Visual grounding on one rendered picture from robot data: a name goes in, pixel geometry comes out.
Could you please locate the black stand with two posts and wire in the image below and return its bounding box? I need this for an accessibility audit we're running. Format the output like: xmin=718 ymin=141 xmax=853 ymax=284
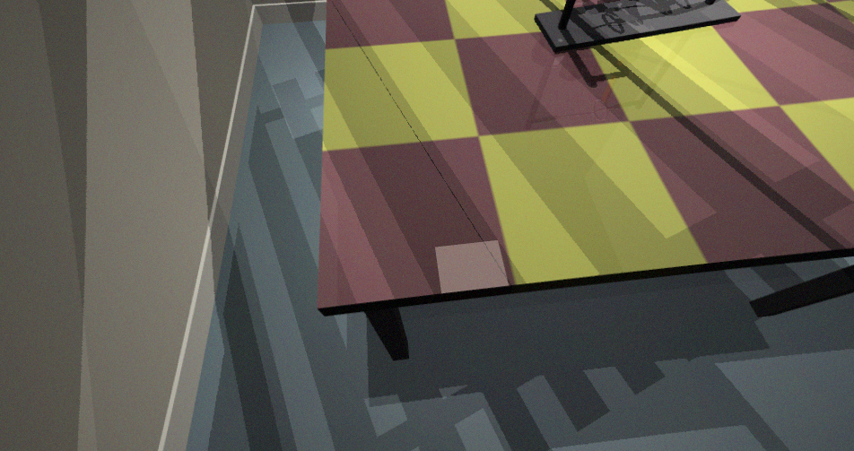
xmin=534 ymin=0 xmax=742 ymax=52

